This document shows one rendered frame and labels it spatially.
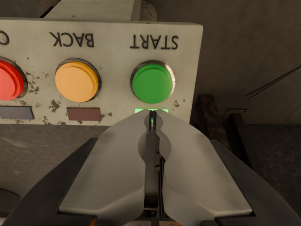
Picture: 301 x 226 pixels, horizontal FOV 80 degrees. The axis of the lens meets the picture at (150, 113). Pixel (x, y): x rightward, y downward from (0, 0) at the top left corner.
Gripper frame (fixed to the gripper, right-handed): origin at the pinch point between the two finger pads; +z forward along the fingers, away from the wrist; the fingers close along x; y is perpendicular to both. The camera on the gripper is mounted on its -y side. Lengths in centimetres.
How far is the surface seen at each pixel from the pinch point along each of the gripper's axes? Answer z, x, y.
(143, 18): 51, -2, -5
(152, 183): 127, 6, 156
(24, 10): 68, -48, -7
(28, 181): 127, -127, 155
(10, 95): 5.5, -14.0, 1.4
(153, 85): 5.5, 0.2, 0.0
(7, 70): 5.7, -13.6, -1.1
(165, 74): 5.5, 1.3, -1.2
